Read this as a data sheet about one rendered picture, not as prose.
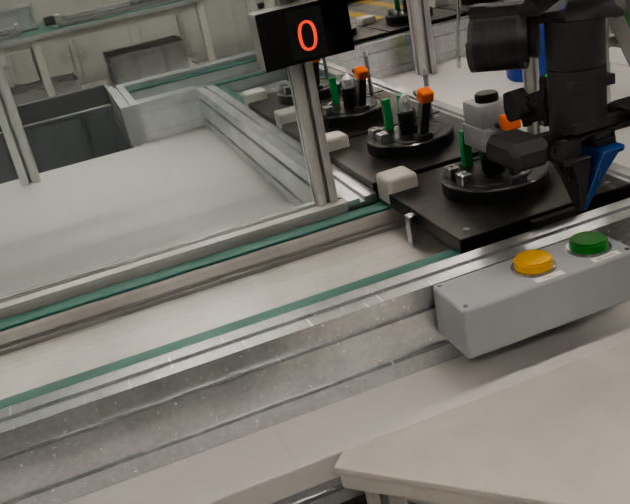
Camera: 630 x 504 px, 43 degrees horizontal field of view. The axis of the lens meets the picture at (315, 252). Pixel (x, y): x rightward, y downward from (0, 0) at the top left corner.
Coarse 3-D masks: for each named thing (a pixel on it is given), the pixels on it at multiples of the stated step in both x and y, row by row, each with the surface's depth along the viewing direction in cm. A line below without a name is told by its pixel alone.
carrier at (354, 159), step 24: (384, 120) 131; (408, 120) 126; (432, 120) 132; (456, 120) 136; (336, 144) 133; (360, 144) 134; (384, 144) 125; (408, 144) 123; (432, 144) 123; (456, 144) 125; (360, 168) 123; (384, 168) 121; (408, 168) 119; (432, 168) 118
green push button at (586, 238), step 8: (584, 232) 89; (592, 232) 88; (600, 232) 88; (576, 240) 87; (584, 240) 87; (592, 240) 87; (600, 240) 86; (576, 248) 87; (584, 248) 86; (592, 248) 86; (600, 248) 86
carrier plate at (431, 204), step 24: (552, 168) 108; (408, 192) 110; (432, 192) 108; (552, 192) 101; (600, 192) 98; (624, 192) 99; (432, 216) 101; (456, 216) 100; (480, 216) 98; (504, 216) 97; (528, 216) 96; (456, 240) 94; (480, 240) 94
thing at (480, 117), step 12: (480, 96) 101; (492, 96) 100; (468, 108) 103; (480, 108) 100; (492, 108) 100; (468, 120) 104; (480, 120) 101; (492, 120) 101; (468, 132) 105; (480, 132) 102; (492, 132) 100; (468, 144) 106; (480, 144) 102
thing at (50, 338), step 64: (192, 256) 109; (256, 256) 108; (320, 256) 109; (384, 256) 106; (448, 256) 95; (0, 320) 102; (64, 320) 102; (128, 320) 102; (192, 320) 99; (256, 320) 90; (0, 384) 94; (64, 384) 85
